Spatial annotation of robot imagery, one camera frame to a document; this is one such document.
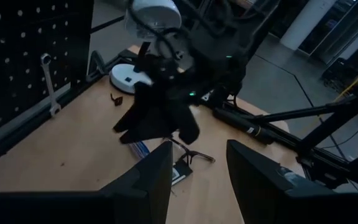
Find small black clip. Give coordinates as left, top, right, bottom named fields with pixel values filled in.
left=110, top=93, right=124, bottom=106

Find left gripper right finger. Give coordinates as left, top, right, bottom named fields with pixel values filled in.
left=227, top=139, right=358, bottom=224

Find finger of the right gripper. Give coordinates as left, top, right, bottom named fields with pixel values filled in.
left=119, top=105, right=180, bottom=144
left=113, top=82, right=155, bottom=133

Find black and silver level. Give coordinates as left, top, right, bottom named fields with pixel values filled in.
left=129, top=141, right=194, bottom=187

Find black aluminium rig frame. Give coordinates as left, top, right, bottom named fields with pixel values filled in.
left=0, top=0, right=358, bottom=190

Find short silver combination wrench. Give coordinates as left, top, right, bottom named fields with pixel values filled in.
left=40, top=53, right=62, bottom=118

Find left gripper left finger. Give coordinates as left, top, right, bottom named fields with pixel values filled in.
left=0, top=141, right=173, bottom=224

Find black pegboard cart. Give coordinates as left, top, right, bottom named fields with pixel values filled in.
left=0, top=0, right=94, bottom=141

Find yellow cable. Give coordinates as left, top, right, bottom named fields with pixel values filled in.
left=334, top=58, right=358, bottom=102

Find black cylinder with yellow band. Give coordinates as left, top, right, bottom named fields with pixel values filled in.
left=213, top=107, right=275, bottom=146

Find white desk lamp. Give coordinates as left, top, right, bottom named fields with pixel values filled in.
left=109, top=0, right=182, bottom=94

